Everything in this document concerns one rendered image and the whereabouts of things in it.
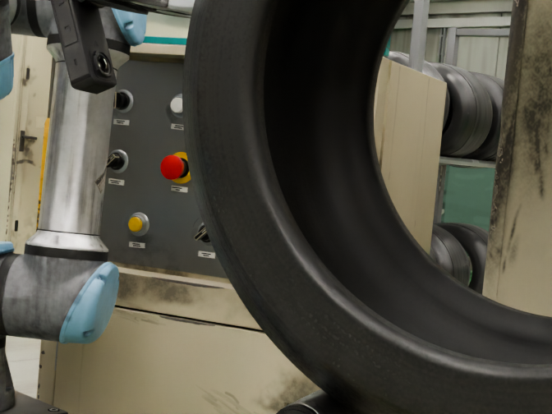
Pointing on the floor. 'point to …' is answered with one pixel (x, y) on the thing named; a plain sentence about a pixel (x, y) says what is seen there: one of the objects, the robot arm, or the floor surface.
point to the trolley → (459, 140)
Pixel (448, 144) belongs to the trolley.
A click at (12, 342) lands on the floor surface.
